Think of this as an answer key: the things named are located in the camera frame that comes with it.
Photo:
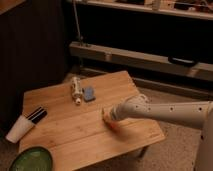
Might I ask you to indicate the white perforated robot arm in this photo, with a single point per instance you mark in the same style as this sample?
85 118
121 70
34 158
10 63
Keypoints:
191 114

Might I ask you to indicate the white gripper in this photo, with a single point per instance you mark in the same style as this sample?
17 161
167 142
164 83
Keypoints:
119 112

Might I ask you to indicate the grey shelf rail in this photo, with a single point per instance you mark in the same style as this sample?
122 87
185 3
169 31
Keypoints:
140 60

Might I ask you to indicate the white plastic bottle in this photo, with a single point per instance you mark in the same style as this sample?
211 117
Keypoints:
76 90

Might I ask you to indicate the blue sponge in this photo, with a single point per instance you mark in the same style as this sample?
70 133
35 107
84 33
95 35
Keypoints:
88 94

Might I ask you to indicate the white paper cup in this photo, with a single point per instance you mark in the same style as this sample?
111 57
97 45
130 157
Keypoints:
20 128

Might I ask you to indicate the wooden low table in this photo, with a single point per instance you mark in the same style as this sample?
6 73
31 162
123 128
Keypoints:
75 135

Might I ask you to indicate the green bowl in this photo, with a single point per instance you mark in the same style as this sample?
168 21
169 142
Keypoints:
33 159

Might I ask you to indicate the metal rod stand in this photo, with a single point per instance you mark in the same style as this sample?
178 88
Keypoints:
79 36

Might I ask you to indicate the orange red pepper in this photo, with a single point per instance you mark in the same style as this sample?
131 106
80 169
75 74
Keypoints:
107 119

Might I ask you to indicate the black handle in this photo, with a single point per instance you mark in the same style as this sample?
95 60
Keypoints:
186 63

